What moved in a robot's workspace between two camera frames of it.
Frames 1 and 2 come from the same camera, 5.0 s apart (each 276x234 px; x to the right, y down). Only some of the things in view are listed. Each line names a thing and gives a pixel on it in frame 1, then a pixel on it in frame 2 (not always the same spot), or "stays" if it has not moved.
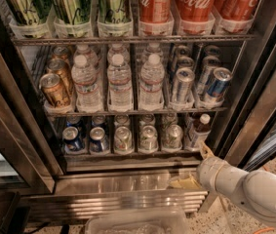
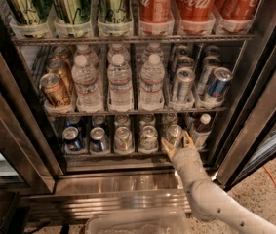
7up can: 173,137 stays
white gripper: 208,175 -> 183,157
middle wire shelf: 134,110 stays
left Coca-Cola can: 155,3 stays
